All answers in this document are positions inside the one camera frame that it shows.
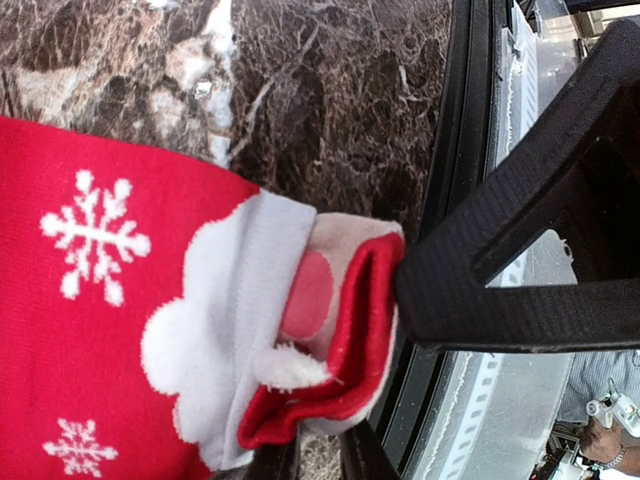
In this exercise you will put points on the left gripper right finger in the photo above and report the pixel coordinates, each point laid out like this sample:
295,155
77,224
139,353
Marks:
363,457

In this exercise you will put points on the person in background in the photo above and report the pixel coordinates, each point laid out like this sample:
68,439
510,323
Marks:
601,402

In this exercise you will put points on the red and beige sock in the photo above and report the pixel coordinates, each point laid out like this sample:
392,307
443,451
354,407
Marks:
163,318

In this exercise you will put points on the black front rail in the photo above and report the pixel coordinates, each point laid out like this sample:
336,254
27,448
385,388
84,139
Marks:
440,200

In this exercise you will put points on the white slotted cable duct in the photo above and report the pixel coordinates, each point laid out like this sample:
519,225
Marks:
499,107

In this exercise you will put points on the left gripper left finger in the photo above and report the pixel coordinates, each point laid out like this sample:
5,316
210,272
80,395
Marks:
275,462

